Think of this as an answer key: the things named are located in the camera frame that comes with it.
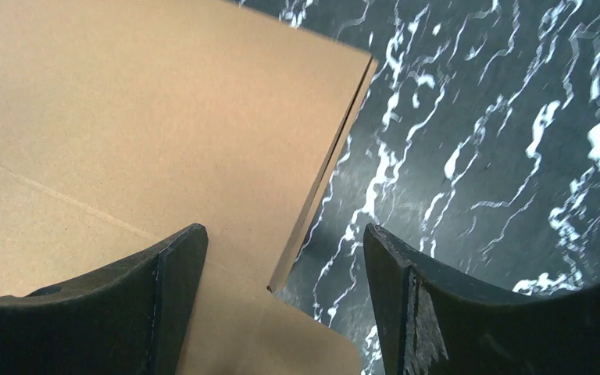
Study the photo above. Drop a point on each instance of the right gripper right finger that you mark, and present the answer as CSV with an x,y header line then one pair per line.
x,y
434,319

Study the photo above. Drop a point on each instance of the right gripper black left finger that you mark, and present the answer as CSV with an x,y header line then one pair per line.
x,y
128,317

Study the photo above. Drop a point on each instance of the brown cardboard box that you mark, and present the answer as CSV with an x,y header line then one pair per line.
x,y
123,122

